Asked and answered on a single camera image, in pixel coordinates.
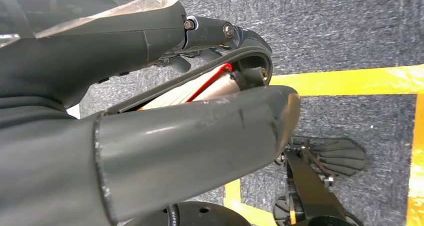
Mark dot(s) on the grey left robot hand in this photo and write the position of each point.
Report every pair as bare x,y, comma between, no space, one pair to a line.
172,151

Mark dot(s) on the black round robot joint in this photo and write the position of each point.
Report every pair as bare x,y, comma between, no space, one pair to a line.
198,216

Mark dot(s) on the grey sleeved left robot arm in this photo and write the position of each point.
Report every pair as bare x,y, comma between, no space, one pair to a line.
39,171

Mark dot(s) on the black robot leg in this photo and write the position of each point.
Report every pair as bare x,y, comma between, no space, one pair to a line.
308,191

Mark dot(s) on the black robot foot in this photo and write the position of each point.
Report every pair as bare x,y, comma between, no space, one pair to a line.
341,155

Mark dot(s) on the yellow floor tape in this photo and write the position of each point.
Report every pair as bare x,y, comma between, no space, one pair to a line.
348,80

